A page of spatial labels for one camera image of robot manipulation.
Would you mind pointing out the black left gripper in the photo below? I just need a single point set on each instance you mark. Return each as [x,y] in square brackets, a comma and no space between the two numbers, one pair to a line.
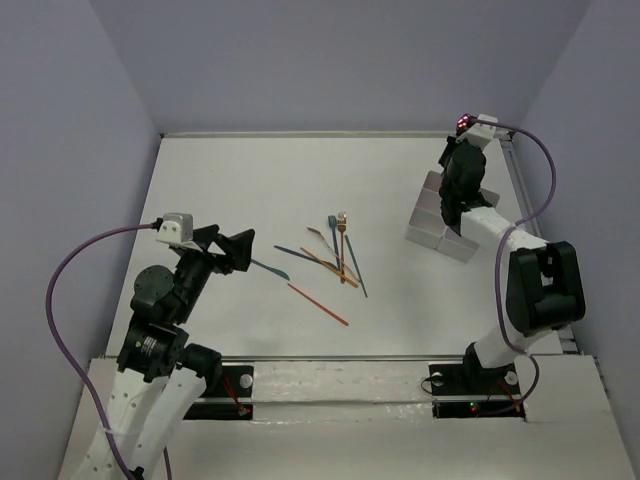
[214,248]

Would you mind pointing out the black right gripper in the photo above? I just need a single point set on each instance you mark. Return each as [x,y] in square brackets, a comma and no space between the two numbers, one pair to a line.
[452,146]

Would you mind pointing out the copper fork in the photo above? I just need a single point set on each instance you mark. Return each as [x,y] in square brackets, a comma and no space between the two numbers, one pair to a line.
[341,226]

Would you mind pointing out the teal chopstick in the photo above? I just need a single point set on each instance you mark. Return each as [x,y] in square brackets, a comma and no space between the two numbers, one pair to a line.
[356,265]

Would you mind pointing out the yellow-orange chopstick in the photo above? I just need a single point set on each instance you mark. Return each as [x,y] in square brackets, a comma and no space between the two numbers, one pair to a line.
[342,276]

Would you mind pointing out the iridescent metal spoon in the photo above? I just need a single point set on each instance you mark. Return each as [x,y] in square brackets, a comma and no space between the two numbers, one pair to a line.
[464,122]

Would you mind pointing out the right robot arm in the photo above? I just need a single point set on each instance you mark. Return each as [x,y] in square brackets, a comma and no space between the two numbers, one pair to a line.
[537,284]

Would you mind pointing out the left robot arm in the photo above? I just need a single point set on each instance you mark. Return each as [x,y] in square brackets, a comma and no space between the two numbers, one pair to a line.
[159,372]

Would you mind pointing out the teal plastic knife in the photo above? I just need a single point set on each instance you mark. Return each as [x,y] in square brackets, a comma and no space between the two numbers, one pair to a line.
[275,271]

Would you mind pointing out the white divided utensil container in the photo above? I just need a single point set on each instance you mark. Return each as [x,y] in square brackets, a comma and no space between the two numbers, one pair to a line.
[427,229]

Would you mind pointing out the dark blue plastic knife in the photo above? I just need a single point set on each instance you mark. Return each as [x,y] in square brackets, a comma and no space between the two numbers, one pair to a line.
[306,257]

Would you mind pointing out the red-orange chopstick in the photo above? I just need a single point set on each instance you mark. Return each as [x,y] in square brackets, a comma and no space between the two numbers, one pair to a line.
[319,305]

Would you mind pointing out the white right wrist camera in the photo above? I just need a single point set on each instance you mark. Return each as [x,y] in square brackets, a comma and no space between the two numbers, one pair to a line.
[480,133]

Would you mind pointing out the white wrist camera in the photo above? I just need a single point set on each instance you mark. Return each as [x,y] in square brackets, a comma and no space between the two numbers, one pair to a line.
[175,229]
[480,133]

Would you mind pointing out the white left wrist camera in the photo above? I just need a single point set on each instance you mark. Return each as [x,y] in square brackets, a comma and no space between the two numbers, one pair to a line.
[175,229]

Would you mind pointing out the aluminium table edge rail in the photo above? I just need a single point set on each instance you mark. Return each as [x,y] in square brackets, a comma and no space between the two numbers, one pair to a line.
[306,134]

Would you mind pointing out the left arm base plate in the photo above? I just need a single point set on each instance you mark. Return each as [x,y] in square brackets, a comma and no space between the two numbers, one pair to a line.
[231,398]

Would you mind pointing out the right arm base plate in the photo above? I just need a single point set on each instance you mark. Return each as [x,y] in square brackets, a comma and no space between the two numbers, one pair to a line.
[457,395]

